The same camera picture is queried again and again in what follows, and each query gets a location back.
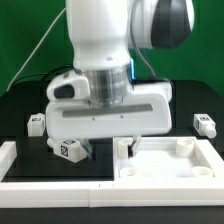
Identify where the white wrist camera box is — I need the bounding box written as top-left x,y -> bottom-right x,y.
46,73 -> 90,101

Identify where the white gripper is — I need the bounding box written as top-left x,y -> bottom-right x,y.
46,82 -> 172,160

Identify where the black cable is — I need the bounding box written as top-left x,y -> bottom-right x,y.
11,65 -> 75,86

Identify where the grey cable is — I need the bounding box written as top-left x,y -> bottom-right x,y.
6,6 -> 68,93

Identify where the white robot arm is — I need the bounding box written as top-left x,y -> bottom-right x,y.
46,0 -> 194,162

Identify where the white U-shaped fence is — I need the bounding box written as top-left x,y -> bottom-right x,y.
0,137 -> 224,208

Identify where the white square tabletop part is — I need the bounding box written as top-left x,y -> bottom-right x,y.
113,137 -> 221,180

